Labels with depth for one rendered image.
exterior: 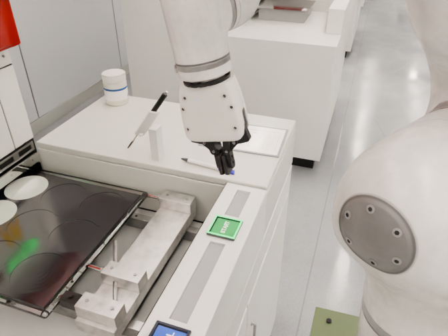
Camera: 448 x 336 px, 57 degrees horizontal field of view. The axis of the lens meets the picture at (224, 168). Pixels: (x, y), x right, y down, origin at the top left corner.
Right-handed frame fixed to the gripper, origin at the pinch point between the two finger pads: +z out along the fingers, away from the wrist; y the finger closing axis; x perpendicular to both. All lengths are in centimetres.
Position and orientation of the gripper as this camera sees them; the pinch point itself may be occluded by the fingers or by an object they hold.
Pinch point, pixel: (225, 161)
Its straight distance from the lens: 71.3
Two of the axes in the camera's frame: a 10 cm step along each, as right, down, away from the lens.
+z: 1.9, 8.5, 4.9
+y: 9.3, 0.1, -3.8
